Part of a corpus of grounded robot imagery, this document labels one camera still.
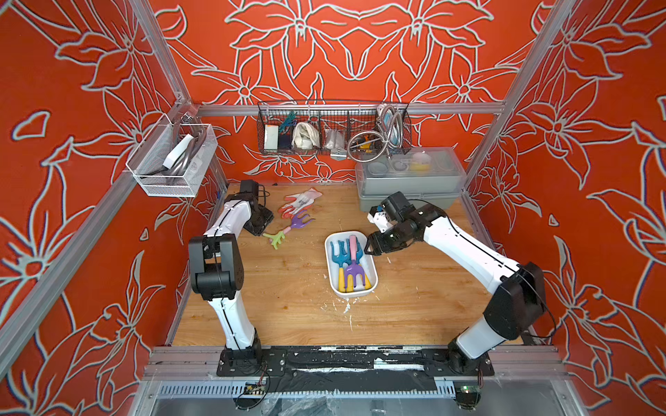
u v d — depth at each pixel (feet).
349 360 2.44
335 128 3.11
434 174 3.34
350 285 2.82
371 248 2.51
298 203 3.71
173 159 2.29
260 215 2.76
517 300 1.40
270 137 2.96
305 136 2.94
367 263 3.03
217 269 1.68
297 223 3.44
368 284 2.80
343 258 3.03
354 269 2.95
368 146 2.87
